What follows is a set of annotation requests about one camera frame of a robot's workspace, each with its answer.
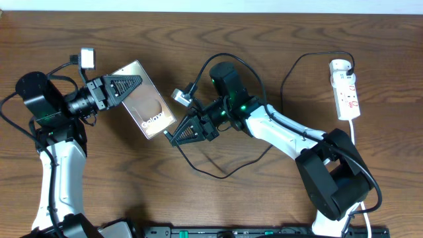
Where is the black charging cable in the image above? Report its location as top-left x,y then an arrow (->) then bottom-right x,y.
163,51 -> 356,180

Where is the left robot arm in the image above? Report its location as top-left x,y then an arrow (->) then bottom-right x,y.
15,71 -> 143,237

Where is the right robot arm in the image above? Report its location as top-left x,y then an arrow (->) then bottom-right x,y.
166,62 -> 375,237

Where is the white power strip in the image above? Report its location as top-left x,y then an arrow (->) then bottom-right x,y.
330,71 -> 360,120

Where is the white charger plug adapter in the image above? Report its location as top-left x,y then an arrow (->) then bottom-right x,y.
329,59 -> 352,75

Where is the white power strip cord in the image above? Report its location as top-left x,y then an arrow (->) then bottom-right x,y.
348,119 -> 372,238

